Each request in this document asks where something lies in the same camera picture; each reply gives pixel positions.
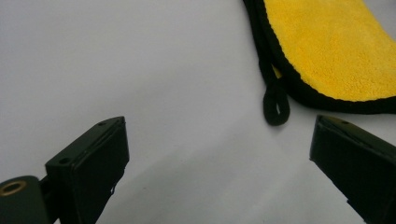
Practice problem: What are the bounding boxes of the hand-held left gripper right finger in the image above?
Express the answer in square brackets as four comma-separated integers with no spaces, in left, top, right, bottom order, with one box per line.
[309,114,396,224]

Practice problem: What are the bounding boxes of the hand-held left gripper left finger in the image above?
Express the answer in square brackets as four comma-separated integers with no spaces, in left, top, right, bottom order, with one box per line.
[45,116,131,224]

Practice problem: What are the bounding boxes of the yellow towel with black edge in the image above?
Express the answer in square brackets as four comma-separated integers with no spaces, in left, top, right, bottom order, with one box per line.
[242,0,396,127]

